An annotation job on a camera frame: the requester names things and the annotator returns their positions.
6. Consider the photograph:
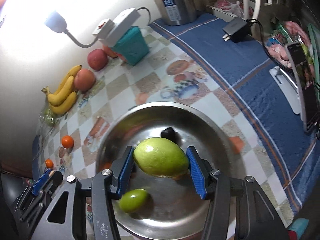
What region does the blue striped cloth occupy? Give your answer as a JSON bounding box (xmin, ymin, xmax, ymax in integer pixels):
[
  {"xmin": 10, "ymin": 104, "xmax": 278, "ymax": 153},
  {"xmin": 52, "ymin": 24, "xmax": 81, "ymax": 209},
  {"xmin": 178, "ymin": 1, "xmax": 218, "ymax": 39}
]
[{"xmin": 150, "ymin": 13, "xmax": 319, "ymax": 213}]

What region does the dark plum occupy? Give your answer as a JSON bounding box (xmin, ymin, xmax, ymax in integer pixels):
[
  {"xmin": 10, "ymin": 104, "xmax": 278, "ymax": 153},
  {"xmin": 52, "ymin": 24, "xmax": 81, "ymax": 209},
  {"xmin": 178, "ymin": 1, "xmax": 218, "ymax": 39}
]
[{"xmin": 161, "ymin": 127, "xmax": 178, "ymax": 144}]

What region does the patterned checkered tablecloth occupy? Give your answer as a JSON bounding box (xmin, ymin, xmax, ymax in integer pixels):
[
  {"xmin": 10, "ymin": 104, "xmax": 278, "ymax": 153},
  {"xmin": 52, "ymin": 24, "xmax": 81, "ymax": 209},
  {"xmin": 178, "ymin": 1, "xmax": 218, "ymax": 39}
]
[{"xmin": 33, "ymin": 27, "xmax": 294, "ymax": 226}]

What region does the orange tangerine far left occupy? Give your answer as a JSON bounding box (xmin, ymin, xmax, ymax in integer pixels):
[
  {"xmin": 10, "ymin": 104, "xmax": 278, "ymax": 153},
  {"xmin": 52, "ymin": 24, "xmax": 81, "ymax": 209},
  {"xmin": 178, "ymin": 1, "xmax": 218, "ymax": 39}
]
[{"xmin": 45, "ymin": 158, "xmax": 54, "ymax": 170}]

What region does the large green mango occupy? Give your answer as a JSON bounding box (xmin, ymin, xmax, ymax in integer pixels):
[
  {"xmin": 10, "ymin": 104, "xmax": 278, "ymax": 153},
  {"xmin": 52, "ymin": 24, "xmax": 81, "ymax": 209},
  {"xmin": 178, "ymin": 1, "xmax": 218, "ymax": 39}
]
[{"xmin": 133, "ymin": 137, "xmax": 189, "ymax": 178}]

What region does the white usb lamp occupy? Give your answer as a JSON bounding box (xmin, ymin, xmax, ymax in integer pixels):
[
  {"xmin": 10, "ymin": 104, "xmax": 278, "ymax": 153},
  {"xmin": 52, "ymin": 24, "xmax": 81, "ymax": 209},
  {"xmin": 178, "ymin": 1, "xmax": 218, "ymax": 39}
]
[{"xmin": 45, "ymin": 12, "xmax": 98, "ymax": 48}]

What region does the yellow banana bunch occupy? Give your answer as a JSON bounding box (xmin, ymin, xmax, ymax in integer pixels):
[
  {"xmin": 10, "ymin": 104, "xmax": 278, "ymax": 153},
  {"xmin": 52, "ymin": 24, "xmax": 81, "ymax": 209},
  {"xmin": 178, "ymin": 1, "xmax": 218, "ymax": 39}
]
[{"xmin": 41, "ymin": 64, "xmax": 82, "ymax": 116}]

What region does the small green mango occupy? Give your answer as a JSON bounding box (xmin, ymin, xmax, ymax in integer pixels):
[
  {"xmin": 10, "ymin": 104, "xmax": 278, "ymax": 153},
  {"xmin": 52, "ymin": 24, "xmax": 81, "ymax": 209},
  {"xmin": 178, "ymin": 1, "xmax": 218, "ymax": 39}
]
[{"xmin": 119, "ymin": 189, "xmax": 150, "ymax": 213}]

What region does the black charger adapter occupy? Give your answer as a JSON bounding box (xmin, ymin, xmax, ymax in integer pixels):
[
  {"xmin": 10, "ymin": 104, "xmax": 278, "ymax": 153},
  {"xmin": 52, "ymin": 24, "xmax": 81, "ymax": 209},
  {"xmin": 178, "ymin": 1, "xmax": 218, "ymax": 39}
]
[{"xmin": 222, "ymin": 16, "xmax": 251, "ymax": 43}]

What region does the round steel plate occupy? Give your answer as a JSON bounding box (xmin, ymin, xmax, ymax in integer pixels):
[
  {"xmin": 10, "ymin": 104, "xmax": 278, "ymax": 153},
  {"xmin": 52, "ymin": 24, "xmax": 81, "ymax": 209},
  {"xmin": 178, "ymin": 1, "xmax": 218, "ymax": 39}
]
[{"xmin": 96, "ymin": 101, "xmax": 234, "ymax": 239}]

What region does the clear plastic box green fruit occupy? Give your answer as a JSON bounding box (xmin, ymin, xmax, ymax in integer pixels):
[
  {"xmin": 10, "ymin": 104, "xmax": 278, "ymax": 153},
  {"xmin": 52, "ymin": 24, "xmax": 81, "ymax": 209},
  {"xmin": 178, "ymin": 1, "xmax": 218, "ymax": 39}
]
[{"xmin": 36, "ymin": 100, "xmax": 57, "ymax": 137}]

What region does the white phone stand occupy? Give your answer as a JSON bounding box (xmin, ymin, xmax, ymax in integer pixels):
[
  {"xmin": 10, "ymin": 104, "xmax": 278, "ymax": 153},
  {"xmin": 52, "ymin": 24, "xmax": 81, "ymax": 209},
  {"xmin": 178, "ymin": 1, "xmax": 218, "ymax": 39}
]
[{"xmin": 269, "ymin": 66, "xmax": 302, "ymax": 115}]

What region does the orange tangerine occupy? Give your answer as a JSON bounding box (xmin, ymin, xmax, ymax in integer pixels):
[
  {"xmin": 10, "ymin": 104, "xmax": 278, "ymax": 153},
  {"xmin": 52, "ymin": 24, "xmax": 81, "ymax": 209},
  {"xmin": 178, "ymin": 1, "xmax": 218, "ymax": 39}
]
[
  {"xmin": 61, "ymin": 135, "xmax": 74, "ymax": 149},
  {"xmin": 45, "ymin": 158, "xmax": 54, "ymax": 170}
]

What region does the smartphone on stand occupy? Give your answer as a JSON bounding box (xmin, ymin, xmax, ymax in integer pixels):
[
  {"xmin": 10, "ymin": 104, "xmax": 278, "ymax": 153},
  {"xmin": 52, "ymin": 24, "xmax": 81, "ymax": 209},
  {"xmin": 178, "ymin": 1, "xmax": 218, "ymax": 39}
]
[{"xmin": 285, "ymin": 42, "xmax": 319, "ymax": 133}]

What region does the red apple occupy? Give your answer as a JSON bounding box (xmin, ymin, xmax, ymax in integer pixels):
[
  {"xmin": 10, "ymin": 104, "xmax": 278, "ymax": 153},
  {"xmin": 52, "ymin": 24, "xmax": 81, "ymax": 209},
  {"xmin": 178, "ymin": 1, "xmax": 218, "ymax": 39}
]
[
  {"xmin": 74, "ymin": 69, "xmax": 95, "ymax": 93},
  {"xmin": 87, "ymin": 49, "xmax": 109, "ymax": 71},
  {"xmin": 103, "ymin": 45, "xmax": 118, "ymax": 59}
]

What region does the snack packets pile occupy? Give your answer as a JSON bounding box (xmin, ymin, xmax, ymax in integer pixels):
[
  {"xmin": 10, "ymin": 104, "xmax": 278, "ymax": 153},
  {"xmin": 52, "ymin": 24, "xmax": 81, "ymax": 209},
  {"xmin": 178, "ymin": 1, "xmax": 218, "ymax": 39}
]
[{"xmin": 265, "ymin": 18, "xmax": 315, "ymax": 74}]

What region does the red apple middle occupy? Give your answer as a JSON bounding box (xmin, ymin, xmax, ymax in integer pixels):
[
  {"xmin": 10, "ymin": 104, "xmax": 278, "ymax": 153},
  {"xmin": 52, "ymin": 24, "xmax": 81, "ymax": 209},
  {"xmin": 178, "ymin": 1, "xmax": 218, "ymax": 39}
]
[{"xmin": 87, "ymin": 49, "xmax": 109, "ymax": 71}]

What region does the teal box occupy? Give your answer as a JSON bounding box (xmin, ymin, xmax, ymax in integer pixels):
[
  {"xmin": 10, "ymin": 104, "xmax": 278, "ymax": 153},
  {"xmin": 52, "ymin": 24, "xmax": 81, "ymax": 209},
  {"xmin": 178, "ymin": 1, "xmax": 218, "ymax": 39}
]
[{"xmin": 111, "ymin": 26, "xmax": 149, "ymax": 66}]

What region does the red apple right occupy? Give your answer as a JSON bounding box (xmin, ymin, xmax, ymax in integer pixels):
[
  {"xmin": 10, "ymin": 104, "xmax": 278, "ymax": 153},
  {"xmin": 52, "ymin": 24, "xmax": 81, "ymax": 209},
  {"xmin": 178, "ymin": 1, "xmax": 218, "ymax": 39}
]
[{"xmin": 103, "ymin": 45, "xmax": 118, "ymax": 59}]

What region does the orange tangerine far right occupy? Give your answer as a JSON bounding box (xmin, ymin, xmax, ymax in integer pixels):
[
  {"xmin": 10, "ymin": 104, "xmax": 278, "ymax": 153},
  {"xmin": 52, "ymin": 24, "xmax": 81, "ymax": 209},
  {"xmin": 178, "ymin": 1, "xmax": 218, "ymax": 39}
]
[{"xmin": 61, "ymin": 135, "xmax": 74, "ymax": 149}]

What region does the red apple front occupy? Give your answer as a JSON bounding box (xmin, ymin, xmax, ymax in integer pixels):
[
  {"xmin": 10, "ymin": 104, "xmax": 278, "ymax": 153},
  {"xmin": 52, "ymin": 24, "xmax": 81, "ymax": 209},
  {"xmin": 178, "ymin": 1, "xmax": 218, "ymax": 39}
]
[{"xmin": 74, "ymin": 69, "xmax": 95, "ymax": 93}]

